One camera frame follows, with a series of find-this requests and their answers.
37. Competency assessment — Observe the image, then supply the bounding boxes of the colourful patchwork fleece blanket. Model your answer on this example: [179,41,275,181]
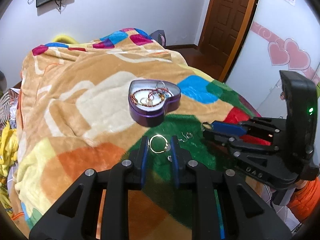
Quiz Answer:
[10,28,257,239]

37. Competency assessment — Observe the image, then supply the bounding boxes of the brown wooden door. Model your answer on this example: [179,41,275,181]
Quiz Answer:
[198,0,258,82]

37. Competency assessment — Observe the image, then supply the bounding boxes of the gold ring bangle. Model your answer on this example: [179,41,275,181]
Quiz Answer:
[149,134,170,154]

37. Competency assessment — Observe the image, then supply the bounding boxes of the orange sleeve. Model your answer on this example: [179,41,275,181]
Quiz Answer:
[287,177,319,223]

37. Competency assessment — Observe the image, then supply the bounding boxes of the yellow cloth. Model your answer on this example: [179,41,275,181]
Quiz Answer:
[0,121,18,217]

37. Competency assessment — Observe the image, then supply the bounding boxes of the grey bag by bed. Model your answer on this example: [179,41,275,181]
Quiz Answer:
[149,30,167,48]

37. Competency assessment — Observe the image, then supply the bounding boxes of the striped cloth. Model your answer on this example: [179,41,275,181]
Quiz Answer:
[0,88,20,130]

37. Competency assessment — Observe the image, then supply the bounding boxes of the white wardrobe door pink hearts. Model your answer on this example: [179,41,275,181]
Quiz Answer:
[224,0,320,120]

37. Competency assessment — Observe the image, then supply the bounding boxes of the silver chain jewelry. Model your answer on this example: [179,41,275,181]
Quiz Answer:
[178,132,193,142]

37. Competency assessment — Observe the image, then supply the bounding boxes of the purple heart-shaped tin box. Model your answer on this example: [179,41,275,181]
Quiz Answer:
[128,79,181,127]

